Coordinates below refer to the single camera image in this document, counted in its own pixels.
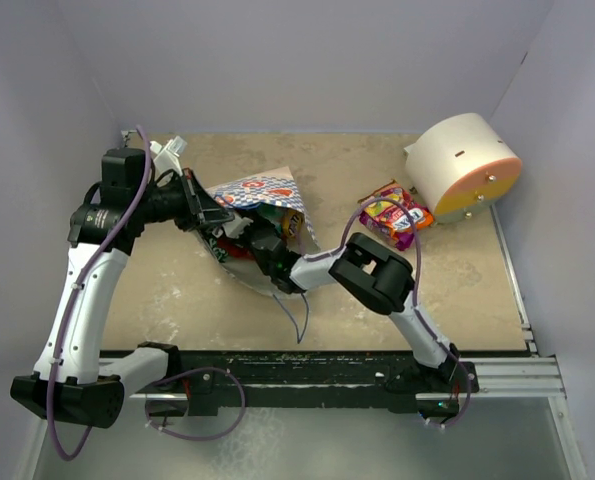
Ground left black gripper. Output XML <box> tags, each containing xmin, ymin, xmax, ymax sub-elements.
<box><xmin>134</xmin><ymin>168</ymin><xmax>234</xmax><ymax>233</ymax></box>

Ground blue checkered paper bag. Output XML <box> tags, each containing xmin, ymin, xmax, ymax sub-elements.
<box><xmin>196</xmin><ymin>165</ymin><xmax>323</xmax><ymax>345</ymax></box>

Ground yellow candy snack packet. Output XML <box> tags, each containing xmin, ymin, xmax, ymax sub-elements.
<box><xmin>359</xmin><ymin>180</ymin><xmax>434</xmax><ymax>249</ymax></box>

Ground red Doritos bag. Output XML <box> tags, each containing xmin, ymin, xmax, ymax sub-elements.
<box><xmin>217</xmin><ymin>237</ymin><xmax>254</xmax><ymax>260</ymax></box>

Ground magenta snack packet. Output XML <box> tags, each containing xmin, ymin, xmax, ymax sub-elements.
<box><xmin>359</xmin><ymin>208</ymin><xmax>414</xmax><ymax>251</ymax></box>

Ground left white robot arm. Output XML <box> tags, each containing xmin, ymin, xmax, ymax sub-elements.
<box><xmin>10</xmin><ymin>147</ymin><xmax>234</xmax><ymax>428</ymax></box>

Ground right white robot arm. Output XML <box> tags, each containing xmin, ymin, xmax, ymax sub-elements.
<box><xmin>245</xmin><ymin>226</ymin><xmax>458</xmax><ymax>391</ymax></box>

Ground yellow M&M's packet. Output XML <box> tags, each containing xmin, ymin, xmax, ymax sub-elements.
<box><xmin>281</xmin><ymin>209</ymin><xmax>305</xmax><ymax>238</ymax></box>

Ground beige and orange cylinder device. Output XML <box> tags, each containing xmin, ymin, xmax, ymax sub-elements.
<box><xmin>405</xmin><ymin>113</ymin><xmax>522</xmax><ymax>224</ymax></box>

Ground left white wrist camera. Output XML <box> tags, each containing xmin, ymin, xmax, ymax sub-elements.
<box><xmin>150</xmin><ymin>136</ymin><xmax>187</xmax><ymax>175</ymax></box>

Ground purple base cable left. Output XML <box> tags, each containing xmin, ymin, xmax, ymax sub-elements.
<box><xmin>143</xmin><ymin>366</ymin><xmax>248</xmax><ymax>442</ymax></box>

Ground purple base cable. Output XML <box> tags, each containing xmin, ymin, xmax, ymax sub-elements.
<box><xmin>422</xmin><ymin>369</ymin><xmax>481</xmax><ymax>431</ymax></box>
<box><xmin>143</xmin><ymin>366</ymin><xmax>248</xmax><ymax>442</ymax></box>

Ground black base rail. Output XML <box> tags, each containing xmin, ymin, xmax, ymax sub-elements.
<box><xmin>137</xmin><ymin>350</ymin><xmax>479</xmax><ymax>417</ymax></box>

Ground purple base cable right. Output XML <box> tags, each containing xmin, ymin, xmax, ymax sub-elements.
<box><xmin>422</xmin><ymin>369</ymin><xmax>481</xmax><ymax>431</ymax></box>

